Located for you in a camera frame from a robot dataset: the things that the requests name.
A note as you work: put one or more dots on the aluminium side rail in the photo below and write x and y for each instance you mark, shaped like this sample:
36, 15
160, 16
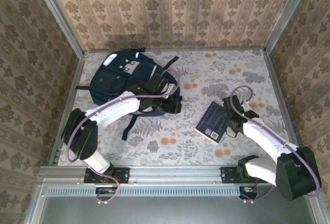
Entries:
275, 79
76, 74

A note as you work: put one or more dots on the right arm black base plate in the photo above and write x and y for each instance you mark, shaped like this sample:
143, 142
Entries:
228, 175

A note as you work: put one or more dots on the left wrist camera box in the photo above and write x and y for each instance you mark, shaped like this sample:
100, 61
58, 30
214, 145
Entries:
168, 89

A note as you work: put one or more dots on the dark blue book with barcodes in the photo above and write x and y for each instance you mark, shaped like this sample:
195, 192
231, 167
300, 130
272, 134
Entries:
211, 123

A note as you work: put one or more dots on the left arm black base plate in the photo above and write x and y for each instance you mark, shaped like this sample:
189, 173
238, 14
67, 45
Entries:
121, 175

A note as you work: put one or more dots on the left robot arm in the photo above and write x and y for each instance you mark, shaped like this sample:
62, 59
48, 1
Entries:
116, 108

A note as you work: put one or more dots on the floral patterned table cloth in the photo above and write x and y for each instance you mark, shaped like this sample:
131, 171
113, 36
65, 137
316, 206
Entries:
245, 61

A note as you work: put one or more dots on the grey metal cabinet top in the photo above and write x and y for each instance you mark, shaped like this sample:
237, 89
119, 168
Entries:
167, 211

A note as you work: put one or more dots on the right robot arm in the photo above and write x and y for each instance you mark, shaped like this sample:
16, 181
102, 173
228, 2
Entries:
296, 175

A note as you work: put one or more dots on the aluminium frame rail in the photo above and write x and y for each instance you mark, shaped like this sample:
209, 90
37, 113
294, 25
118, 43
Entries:
175, 173

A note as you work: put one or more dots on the aluminium frame post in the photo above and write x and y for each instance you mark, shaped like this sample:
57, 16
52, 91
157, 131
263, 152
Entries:
287, 15
59, 17

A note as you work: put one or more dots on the navy blue backpack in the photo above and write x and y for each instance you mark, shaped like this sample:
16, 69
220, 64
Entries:
113, 79

